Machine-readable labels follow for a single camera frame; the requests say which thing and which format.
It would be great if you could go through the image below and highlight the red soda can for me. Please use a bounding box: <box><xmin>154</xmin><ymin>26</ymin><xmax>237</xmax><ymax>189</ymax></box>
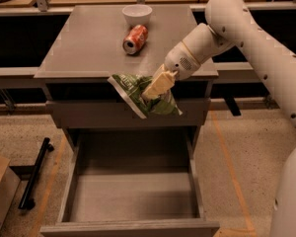
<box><xmin>122</xmin><ymin>25</ymin><xmax>148</xmax><ymax>54</ymax></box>

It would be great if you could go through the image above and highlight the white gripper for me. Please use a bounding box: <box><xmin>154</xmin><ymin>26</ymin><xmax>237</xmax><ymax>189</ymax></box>
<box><xmin>142</xmin><ymin>41</ymin><xmax>200</xmax><ymax>101</ymax></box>

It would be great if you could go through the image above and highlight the grey closed top drawer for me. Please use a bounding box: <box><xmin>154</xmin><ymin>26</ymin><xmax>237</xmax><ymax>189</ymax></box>
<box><xmin>46</xmin><ymin>99</ymin><xmax>210</xmax><ymax>128</ymax></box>

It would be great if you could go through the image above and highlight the open grey middle drawer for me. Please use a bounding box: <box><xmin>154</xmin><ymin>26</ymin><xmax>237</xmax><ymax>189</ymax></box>
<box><xmin>40</xmin><ymin>128</ymin><xmax>220</xmax><ymax>237</ymax></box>

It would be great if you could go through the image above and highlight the green jalapeno chip bag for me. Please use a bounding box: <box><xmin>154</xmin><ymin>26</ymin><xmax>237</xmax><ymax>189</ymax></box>
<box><xmin>108</xmin><ymin>74</ymin><xmax>183</xmax><ymax>119</ymax></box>

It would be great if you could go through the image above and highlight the brown cardboard box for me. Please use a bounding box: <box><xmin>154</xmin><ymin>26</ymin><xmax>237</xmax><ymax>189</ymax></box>
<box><xmin>0</xmin><ymin>149</ymin><xmax>22</xmax><ymax>237</ymax></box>

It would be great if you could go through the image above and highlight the black metal bar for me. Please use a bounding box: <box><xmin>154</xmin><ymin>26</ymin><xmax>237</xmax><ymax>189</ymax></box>
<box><xmin>18</xmin><ymin>137</ymin><xmax>54</xmax><ymax>210</ymax></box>

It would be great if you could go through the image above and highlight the grey drawer cabinet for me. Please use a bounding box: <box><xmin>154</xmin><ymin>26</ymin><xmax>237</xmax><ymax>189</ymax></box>
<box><xmin>35</xmin><ymin>5</ymin><xmax>218</xmax><ymax>146</ymax></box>

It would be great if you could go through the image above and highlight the white bowl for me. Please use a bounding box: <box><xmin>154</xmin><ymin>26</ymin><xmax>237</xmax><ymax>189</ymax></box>
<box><xmin>122</xmin><ymin>4</ymin><xmax>152</xmax><ymax>27</ymax></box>

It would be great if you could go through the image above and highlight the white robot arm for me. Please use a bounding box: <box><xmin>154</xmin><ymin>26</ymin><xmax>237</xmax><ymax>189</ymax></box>
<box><xmin>153</xmin><ymin>0</ymin><xmax>296</xmax><ymax>237</ymax></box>

